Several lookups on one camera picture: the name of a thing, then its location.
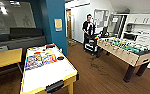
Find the black wheeled cart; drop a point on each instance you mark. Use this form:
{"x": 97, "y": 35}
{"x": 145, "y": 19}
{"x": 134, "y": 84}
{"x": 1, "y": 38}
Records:
{"x": 92, "y": 45}

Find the black bowl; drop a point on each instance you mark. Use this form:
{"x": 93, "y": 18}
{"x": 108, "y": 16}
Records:
{"x": 60, "y": 58}

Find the person in black clothes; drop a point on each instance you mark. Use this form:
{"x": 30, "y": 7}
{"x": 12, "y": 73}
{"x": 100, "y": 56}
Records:
{"x": 88, "y": 28}

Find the glass framed door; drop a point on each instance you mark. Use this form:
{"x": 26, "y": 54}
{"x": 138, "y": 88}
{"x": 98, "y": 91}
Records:
{"x": 68, "y": 24}

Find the red black game piece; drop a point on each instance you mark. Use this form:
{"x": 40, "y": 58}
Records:
{"x": 50, "y": 45}

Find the yellow white-topped game table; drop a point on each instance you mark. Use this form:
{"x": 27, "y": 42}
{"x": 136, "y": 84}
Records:
{"x": 47, "y": 75}

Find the grey notice board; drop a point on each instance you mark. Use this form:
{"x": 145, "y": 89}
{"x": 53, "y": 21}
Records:
{"x": 101, "y": 16}

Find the green foosball table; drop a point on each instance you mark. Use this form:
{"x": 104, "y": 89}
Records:
{"x": 127, "y": 50}

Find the black built-in microwave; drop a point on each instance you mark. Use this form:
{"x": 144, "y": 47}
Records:
{"x": 130, "y": 36}

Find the black coffee maker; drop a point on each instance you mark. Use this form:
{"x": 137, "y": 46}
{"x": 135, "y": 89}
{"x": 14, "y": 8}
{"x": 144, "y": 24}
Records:
{"x": 129, "y": 27}

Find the dark grey sofa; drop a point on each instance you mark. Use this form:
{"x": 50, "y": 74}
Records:
{"x": 17, "y": 38}

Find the interior glass window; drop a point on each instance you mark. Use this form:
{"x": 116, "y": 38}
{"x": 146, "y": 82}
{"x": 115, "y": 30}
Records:
{"x": 14, "y": 18}

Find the yellow wooden table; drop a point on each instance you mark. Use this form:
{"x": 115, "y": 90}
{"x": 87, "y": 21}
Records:
{"x": 6, "y": 58}

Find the pale yellow wall sign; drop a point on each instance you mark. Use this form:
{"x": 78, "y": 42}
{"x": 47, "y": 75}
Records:
{"x": 58, "y": 24}

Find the white three-door wall cabinet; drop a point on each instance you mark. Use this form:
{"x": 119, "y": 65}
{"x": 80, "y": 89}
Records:
{"x": 142, "y": 19}

